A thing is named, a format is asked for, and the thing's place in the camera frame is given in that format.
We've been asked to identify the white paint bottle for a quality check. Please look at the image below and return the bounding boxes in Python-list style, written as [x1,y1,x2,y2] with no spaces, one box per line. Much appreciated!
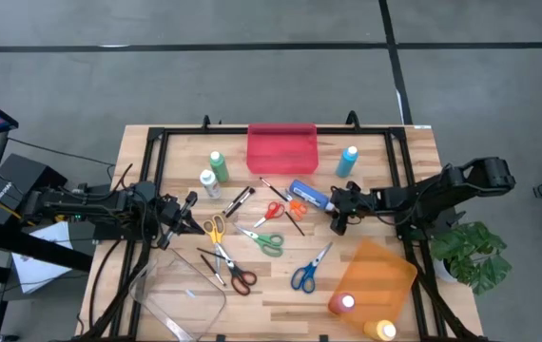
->
[199,168,223,200]

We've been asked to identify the red paint bottle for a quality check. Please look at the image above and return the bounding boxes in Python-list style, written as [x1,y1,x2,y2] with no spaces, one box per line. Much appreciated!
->
[327,292,357,316]

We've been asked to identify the long thin black paintbrush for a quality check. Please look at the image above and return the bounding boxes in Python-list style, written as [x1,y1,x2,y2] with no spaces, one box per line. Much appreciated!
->
[259,176,292,204]

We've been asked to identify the thick black paintbrush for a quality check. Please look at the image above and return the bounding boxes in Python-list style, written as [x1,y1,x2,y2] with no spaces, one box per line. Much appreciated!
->
[222,185,251,215]
[225,187,257,219]

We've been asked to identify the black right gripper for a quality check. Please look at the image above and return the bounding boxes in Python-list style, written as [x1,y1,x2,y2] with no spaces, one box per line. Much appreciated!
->
[330,180,375,237]

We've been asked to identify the black equipment box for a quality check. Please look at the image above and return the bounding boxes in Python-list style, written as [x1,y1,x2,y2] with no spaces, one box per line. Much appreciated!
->
[0,152,68,225]

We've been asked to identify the yellow paint bottle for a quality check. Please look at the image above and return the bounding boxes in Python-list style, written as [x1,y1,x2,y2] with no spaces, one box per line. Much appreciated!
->
[363,318,398,342]

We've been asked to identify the black metal table frame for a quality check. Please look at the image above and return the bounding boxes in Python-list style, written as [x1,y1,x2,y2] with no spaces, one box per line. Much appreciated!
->
[73,111,489,342]

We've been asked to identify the white paper sheet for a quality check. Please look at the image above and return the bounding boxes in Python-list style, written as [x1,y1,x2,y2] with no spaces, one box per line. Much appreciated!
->
[11,220,74,295]

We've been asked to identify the blue paint bottle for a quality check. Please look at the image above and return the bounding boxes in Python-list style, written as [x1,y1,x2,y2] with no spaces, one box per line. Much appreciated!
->
[288,179,337,213]

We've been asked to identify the white plant pot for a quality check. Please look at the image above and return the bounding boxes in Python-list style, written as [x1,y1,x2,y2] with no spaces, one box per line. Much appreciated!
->
[432,258,458,285]

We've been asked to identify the black metal stand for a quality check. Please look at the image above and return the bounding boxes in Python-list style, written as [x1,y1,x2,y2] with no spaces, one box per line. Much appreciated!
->
[0,220,95,342]

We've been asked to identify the orange translucent plastic bin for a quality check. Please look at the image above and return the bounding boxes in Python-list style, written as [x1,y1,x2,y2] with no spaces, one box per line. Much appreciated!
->
[330,237,418,333]

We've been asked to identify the thin black floor cable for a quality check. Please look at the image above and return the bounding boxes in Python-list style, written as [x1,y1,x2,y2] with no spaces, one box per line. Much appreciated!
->
[7,136,116,181]

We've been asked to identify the black and red scissors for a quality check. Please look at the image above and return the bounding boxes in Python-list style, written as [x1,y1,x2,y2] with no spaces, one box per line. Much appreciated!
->
[212,242,259,297]

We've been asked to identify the orange scissors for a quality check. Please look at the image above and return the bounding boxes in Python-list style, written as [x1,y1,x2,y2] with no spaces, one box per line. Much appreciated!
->
[283,188,309,222]

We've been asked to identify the clear plastic bin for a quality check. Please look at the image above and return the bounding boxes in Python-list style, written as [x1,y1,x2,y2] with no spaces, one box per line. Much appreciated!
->
[127,246,228,342]

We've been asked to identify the yellow scissors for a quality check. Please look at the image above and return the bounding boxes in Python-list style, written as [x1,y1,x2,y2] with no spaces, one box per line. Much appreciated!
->
[202,213,227,276]

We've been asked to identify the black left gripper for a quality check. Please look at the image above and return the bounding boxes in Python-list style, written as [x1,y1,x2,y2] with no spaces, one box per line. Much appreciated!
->
[156,191,205,251]

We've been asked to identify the thick black cable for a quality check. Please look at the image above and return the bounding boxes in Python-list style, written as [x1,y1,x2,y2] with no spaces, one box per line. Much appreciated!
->
[87,239,125,333]

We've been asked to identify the green potted plant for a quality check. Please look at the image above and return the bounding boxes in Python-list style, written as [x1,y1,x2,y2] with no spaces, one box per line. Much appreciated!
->
[430,220,513,296]

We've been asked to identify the blue scissors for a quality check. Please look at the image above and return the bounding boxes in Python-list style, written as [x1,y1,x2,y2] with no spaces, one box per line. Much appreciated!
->
[290,240,335,295]

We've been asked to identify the green paint bottle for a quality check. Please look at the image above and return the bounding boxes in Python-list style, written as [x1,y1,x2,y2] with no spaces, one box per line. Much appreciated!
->
[208,150,230,183]

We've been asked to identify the green scissors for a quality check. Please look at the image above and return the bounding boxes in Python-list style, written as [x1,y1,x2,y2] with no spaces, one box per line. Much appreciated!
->
[232,222,285,258]

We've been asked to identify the pink translucent plastic bin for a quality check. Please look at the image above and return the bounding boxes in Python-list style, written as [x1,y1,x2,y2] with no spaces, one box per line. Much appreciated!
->
[245,123,320,176]

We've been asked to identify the teal paint bottle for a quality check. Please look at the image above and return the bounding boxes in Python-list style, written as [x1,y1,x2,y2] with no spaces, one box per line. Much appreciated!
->
[335,144,359,180]

